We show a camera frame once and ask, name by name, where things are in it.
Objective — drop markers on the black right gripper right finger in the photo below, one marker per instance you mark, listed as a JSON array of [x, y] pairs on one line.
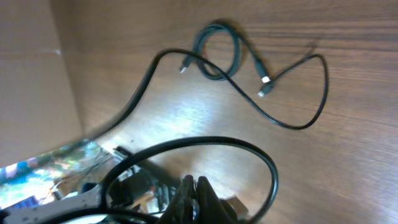
[[211, 210]]

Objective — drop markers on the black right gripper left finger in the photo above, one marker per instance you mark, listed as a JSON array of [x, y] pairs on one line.
[[180, 210]]

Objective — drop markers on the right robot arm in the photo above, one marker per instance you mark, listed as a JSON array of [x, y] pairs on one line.
[[86, 206]]

